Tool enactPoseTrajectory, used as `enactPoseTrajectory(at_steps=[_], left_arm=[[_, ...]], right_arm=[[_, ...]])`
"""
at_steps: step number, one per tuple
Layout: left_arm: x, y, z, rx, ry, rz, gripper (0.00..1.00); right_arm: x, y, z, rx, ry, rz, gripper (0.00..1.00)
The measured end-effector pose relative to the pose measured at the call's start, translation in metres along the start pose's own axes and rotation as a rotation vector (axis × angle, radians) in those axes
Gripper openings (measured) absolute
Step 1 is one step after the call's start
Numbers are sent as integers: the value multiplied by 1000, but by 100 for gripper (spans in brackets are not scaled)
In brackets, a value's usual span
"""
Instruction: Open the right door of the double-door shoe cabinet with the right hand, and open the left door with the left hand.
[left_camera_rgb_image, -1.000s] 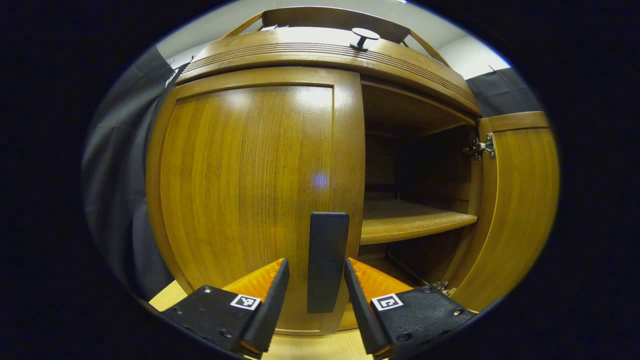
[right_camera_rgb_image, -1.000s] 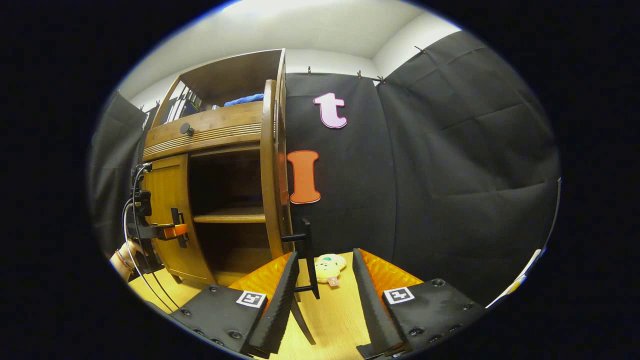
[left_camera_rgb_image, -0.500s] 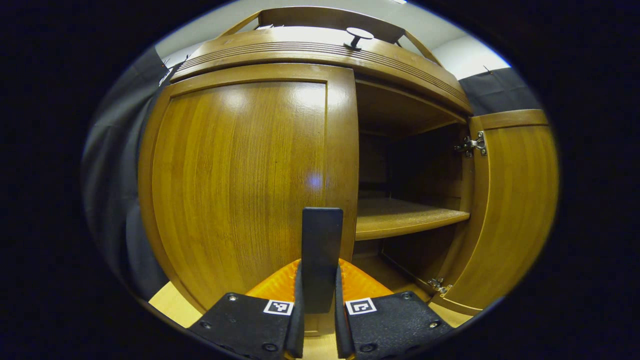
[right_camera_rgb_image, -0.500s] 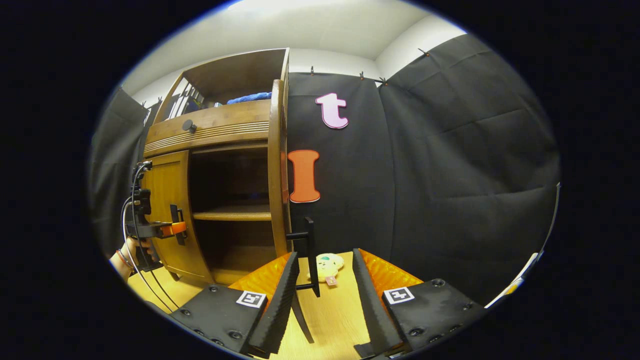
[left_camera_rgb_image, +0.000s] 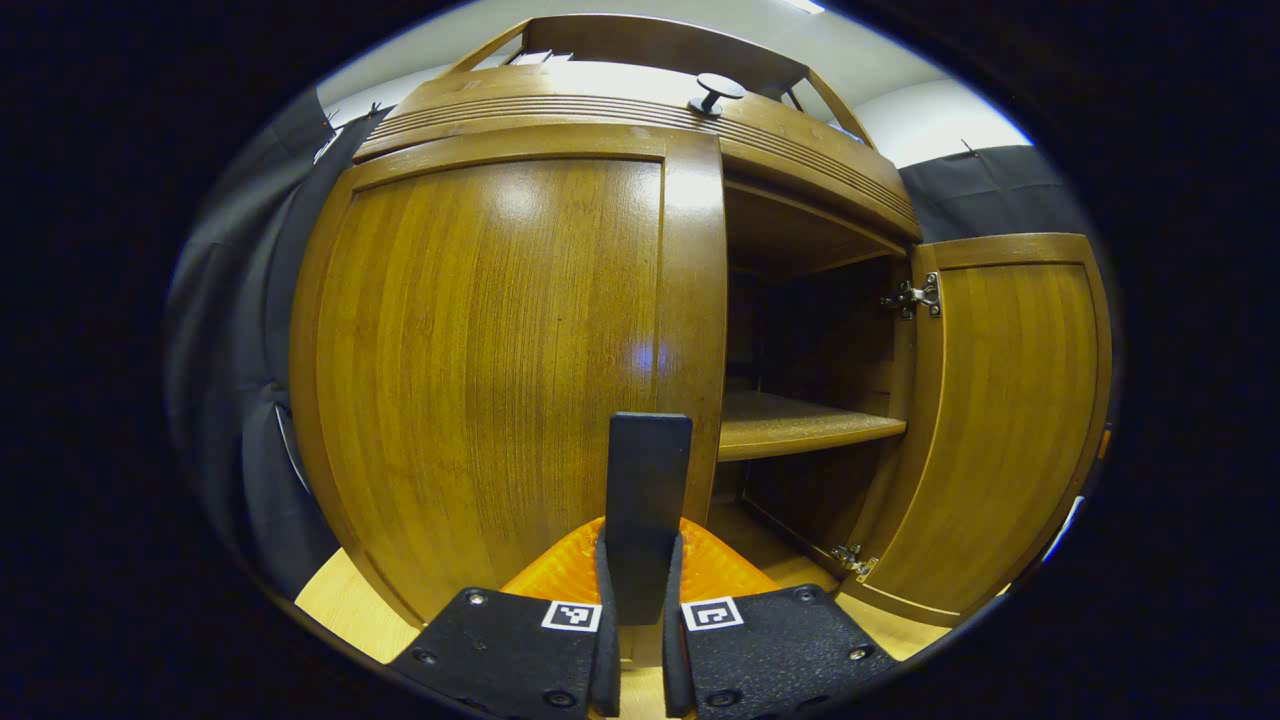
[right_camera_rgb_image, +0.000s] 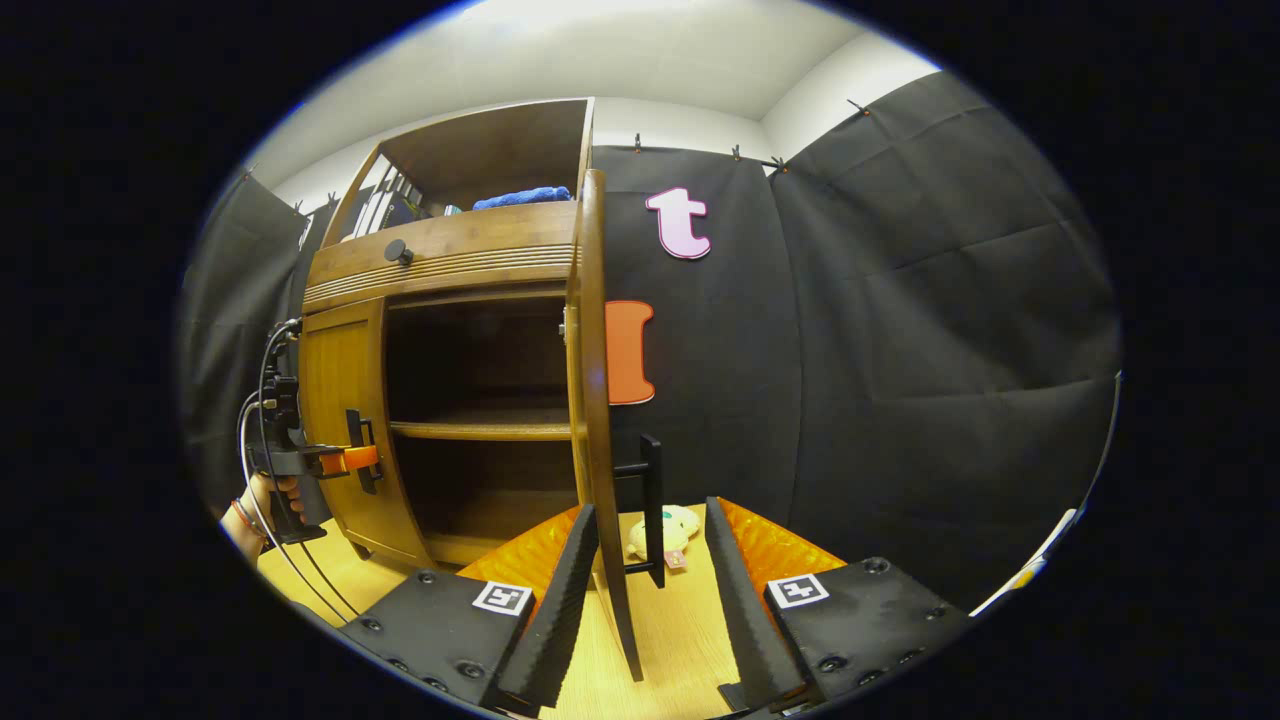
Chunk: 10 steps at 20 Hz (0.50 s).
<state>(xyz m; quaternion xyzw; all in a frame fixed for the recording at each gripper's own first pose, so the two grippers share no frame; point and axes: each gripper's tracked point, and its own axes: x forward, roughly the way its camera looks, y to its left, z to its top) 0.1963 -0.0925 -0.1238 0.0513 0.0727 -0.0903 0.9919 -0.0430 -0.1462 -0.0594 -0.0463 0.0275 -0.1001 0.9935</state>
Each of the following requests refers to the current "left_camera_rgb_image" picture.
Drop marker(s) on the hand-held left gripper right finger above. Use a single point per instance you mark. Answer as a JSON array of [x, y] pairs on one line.
[[674, 665]]

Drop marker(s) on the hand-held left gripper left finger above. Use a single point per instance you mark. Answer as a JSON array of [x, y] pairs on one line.
[[606, 665]]

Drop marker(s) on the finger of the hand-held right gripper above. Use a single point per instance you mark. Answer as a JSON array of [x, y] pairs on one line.
[[1104, 444]]

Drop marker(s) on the wooden cabinet door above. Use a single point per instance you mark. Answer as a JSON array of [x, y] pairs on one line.
[[1000, 430], [480, 370]]

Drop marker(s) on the wooden double-door shoe cabinet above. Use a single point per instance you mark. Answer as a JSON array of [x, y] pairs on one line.
[[800, 230]]

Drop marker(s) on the metal door hinge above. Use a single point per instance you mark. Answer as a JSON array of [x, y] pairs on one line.
[[852, 560], [915, 297]]

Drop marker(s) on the wooden inner cabinet shelf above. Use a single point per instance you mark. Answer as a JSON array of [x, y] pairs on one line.
[[790, 425]]

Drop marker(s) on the wooden cabinet drawer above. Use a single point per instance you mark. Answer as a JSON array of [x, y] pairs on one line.
[[560, 105]]

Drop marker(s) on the black backdrop cloth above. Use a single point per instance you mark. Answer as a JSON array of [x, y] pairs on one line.
[[240, 300]]

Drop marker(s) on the black round drawer knob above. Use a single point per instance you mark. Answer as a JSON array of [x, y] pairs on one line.
[[716, 88]]

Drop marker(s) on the ceiling light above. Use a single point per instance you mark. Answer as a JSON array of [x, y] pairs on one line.
[[802, 5]]

